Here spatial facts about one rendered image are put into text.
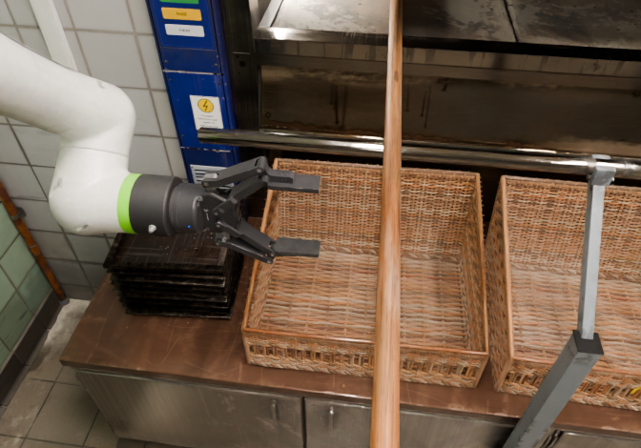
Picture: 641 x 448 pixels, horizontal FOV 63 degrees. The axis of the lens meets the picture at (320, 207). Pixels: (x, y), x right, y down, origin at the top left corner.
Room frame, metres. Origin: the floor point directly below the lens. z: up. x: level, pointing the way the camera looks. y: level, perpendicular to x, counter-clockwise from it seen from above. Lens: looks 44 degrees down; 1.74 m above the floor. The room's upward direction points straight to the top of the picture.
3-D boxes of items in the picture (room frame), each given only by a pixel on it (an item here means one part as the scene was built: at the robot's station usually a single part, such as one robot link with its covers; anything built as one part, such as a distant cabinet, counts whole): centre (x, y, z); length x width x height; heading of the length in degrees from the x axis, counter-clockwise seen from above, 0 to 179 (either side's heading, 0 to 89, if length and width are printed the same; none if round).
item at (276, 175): (0.55, 0.06, 1.28); 0.05 x 0.01 x 0.03; 83
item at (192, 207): (0.56, 0.17, 1.19); 0.09 x 0.07 x 0.08; 83
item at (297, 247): (0.54, 0.04, 1.12); 0.07 x 0.03 x 0.01; 83
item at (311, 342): (0.85, -0.12, 0.72); 0.56 x 0.49 x 0.28; 83
